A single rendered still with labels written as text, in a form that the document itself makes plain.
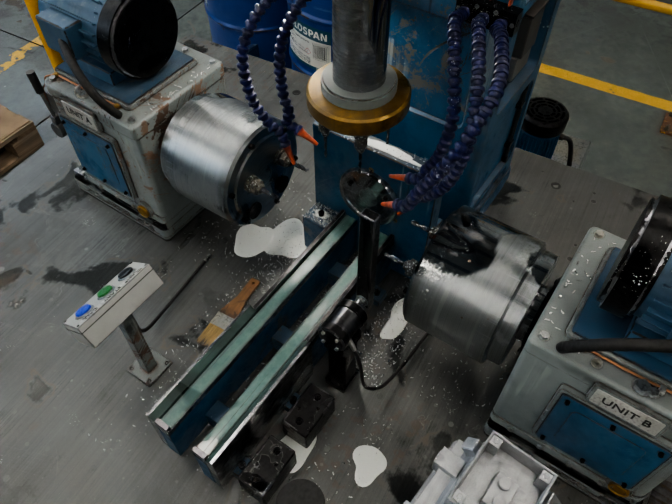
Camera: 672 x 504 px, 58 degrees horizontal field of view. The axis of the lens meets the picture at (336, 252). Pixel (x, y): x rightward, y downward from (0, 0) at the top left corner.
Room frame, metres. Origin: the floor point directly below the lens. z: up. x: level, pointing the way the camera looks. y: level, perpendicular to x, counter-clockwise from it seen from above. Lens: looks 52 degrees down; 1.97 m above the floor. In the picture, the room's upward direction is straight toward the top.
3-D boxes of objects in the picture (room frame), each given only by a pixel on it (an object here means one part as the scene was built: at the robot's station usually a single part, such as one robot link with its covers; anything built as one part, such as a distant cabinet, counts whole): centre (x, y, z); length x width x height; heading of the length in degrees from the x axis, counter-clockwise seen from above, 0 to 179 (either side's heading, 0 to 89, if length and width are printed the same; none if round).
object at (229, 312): (0.74, 0.24, 0.80); 0.21 x 0.05 x 0.01; 151
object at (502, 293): (0.63, -0.29, 1.04); 0.41 x 0.25 x 0.25; 55
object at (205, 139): (1.02, 0.27, 1.04); 0.37 x 0.25 x 0.25; 55
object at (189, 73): (1.16, 0.47, 0.99); 0.35 x 0.31 x 0.37; 55
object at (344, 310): (0.70, -0.15, 0.92); 0.45 x 0.13 x 0.24; 145
